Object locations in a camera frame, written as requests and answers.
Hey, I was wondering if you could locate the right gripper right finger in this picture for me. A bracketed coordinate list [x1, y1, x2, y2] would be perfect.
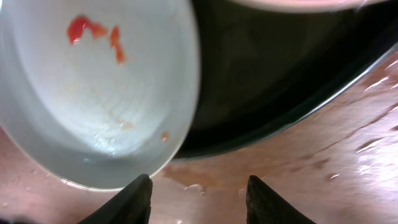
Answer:
[246, 175, 315, 224]

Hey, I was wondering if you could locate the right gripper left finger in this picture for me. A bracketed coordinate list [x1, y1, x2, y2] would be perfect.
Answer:
[80, 174, 153, 224]

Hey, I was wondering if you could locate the grey plate with sauce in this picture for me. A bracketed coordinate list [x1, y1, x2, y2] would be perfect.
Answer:
[1, 1, 200, 191]

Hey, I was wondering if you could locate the pink plate with sauce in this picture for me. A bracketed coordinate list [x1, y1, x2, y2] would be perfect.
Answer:
[231, 0, 388, 13]

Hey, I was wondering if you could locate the round black tray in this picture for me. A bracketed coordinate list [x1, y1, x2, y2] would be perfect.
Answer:
[175, 0, 397, 159]

